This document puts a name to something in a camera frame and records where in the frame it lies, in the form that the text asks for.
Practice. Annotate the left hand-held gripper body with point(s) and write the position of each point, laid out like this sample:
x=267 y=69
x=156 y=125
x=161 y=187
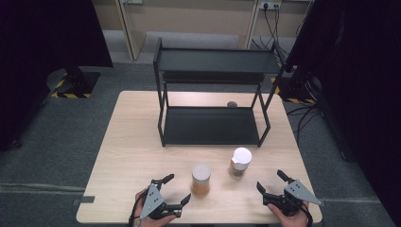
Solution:
x=152 y=200

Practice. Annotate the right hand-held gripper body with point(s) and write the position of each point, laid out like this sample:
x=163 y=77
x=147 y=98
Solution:
x=294 y=197

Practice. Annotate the orange powder spice jar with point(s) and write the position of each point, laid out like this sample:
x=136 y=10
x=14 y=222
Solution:
x=200 y=183

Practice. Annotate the brown powder jar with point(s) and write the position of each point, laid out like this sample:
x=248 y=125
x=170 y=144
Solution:
x=241 y=157

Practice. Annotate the black metal two-tier rack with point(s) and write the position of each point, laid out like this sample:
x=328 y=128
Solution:
x=211 y=126

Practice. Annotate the person's left hand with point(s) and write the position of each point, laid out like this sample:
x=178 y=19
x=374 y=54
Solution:
x=148 y=220

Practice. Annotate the person's right hand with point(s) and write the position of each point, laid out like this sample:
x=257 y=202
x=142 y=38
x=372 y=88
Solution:
x=291 y=220

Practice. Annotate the grey floor tape strip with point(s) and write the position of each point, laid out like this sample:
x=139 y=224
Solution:
x=84 y=200

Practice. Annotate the striped-edge black stand base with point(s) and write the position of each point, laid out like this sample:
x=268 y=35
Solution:
x=298 y=90
x=75 y=83

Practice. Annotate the small grey round object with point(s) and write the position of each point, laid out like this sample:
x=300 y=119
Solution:
x=232 y=104

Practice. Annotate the dark curtain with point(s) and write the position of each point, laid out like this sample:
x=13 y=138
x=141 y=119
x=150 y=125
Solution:
x=362 y=78
x=47 y=47

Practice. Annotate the beige wooden panel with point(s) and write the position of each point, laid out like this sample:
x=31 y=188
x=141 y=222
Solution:
x=130 y=28

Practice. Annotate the white wall power outlet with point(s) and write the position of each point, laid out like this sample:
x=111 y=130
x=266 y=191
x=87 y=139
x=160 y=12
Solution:
x=270 y=3

